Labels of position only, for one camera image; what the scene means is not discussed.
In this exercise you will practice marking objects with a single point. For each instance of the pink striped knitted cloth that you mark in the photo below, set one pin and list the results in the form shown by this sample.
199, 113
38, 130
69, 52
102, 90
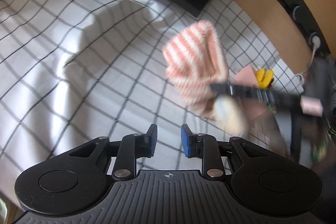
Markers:
195, 60

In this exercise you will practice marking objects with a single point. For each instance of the yellow plush toy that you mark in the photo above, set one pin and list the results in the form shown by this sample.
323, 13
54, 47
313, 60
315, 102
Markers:
264, 77

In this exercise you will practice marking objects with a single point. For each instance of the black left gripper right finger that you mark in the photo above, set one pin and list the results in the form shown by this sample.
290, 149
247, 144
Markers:
187, 139

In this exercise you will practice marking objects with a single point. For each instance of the pink cardboard box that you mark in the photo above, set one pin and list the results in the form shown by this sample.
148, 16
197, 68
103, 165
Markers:
246, 87

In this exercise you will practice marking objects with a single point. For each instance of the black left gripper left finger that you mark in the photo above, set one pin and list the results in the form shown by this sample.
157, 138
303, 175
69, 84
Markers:
151, 140

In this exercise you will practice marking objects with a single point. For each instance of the white grid tablecloth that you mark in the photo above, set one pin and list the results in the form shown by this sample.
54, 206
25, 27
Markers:
73, 70

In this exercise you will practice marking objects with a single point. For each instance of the cream round pouch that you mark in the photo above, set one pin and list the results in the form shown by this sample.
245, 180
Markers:
230, 116

